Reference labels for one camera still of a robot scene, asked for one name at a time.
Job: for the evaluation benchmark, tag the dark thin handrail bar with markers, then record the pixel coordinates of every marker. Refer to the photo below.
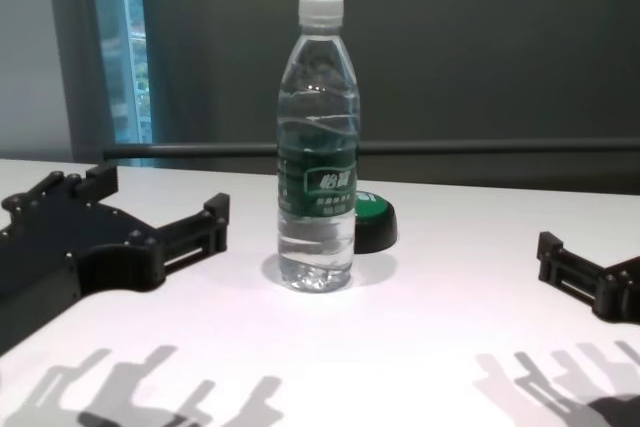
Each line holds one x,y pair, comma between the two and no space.
450,147

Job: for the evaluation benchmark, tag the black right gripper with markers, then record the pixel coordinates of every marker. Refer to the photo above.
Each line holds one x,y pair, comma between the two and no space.
627,297

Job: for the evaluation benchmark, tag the green YES button black base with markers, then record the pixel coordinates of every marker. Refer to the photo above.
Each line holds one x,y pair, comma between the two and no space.
375,227

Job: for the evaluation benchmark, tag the clear water bottle green label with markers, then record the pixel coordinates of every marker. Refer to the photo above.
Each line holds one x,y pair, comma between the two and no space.
317,147

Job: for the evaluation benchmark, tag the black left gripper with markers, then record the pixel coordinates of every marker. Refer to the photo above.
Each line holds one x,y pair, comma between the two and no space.
60,247

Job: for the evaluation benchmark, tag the teal window glass strip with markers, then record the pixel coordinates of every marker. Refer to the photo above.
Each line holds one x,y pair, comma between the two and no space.
125,47

